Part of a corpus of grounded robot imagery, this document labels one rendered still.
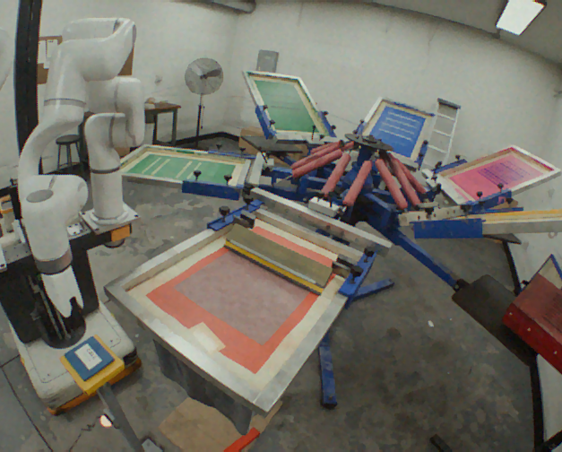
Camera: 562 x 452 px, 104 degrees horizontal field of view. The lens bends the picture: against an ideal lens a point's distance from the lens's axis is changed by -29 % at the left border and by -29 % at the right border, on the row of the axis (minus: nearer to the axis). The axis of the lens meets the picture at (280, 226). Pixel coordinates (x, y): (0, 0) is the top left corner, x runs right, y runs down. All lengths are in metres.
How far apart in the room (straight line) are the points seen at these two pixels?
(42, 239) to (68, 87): 0.27
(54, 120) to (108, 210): 0.43
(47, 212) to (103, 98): 0.37
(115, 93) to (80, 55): 0.23
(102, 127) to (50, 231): 0.40
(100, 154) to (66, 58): 0.36
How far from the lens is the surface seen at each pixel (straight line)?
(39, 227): 0.55
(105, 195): 0.93
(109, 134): 0.86
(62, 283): 0.60
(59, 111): 0.60
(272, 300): 0.96
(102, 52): 0.60
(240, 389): 0.71
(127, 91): 0.80
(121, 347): 1.71
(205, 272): 1.04
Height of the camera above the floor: 1.61
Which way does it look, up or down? 29 degrees down
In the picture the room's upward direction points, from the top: 11 degrees clockwise
